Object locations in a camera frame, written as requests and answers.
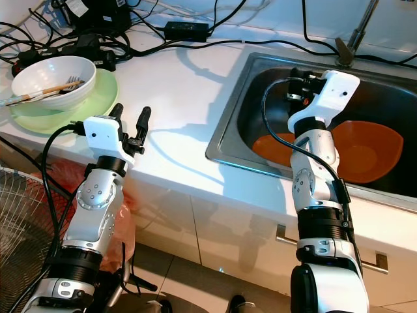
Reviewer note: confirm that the orange plastic plate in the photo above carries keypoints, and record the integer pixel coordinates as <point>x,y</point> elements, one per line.
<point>270,150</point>

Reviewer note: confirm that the orange plastic bowl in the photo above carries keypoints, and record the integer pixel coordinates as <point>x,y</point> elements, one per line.
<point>368,150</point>

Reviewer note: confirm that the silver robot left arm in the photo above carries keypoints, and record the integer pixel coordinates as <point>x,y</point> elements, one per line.
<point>98,208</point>

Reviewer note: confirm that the white kitchen cabinet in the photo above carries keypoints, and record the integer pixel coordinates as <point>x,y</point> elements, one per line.
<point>234,228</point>

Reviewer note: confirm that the light green plate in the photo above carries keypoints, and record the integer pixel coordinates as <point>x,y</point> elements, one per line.
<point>101,107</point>

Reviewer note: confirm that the silver fork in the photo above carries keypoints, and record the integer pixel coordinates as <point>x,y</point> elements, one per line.
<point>71,82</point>

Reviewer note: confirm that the stainless steel sink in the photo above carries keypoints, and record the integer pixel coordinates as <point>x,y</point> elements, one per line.
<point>241,98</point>

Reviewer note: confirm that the black power strip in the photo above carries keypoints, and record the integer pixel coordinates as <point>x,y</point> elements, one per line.
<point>91,53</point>

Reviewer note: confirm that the pale wooden chopstick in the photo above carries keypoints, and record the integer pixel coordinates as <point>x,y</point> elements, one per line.
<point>19,101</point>
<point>36,96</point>

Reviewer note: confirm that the white ceramic bowl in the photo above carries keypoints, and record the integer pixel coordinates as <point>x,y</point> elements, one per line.
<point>39,67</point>

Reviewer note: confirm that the black electronics box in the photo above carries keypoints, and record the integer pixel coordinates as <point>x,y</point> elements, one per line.
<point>98,13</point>

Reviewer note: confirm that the black power adapter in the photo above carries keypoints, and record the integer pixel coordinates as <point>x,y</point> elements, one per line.
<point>186,30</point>

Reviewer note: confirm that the grey standing fan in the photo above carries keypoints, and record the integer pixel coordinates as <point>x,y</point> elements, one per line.
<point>32,228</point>

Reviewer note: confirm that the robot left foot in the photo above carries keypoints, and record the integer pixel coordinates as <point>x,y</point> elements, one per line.
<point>155,306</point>

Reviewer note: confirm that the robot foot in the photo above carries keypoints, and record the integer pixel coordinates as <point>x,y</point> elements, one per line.
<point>155,306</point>
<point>244,305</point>

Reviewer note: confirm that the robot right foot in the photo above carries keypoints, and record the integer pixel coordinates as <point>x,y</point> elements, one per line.
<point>244,305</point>

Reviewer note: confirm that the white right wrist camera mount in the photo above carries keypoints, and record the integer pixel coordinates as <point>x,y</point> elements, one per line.
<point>335,94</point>

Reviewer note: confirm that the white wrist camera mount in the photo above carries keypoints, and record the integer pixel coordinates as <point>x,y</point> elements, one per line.
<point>104,130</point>
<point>335,94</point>

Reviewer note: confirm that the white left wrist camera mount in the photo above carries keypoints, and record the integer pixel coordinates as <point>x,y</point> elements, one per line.
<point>104,130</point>

